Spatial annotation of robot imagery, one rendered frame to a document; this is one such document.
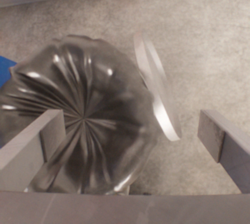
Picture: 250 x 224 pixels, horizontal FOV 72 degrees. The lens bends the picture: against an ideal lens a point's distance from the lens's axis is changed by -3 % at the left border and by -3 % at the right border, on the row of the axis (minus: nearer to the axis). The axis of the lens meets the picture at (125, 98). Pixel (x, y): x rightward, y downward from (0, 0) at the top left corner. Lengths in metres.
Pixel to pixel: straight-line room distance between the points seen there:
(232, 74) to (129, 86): 0.89
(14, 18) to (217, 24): 1.50
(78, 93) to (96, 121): 0.12
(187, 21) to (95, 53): 0.90
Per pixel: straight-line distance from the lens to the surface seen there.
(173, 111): 1.11
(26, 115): 0.68
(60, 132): 0.16
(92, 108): 0.66
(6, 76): 1.02
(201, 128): 0.17
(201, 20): 1.36
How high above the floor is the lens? 1.14
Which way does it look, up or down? 80 degrees down
